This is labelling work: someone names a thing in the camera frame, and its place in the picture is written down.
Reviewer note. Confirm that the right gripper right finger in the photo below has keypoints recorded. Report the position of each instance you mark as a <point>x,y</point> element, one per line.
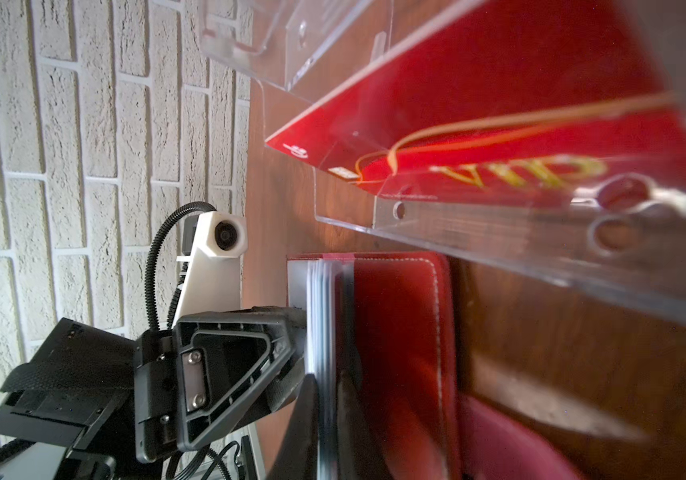
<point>358,455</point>

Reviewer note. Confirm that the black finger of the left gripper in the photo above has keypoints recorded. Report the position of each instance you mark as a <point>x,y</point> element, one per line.
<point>234,368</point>

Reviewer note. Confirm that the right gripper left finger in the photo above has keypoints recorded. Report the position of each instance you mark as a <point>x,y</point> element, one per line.
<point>298,454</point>

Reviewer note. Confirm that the red card in organizer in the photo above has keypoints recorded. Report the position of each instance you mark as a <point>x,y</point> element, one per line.
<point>547,104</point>

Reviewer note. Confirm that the clear acrylic card organizer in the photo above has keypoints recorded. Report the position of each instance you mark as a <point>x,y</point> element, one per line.
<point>296,52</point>

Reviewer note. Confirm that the red leather card holder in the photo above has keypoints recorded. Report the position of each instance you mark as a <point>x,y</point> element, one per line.
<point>387,320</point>

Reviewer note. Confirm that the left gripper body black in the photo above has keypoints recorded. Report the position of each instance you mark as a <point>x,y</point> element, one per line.
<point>75,402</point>

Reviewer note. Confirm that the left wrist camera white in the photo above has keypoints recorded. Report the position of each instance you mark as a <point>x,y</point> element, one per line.
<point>214,243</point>

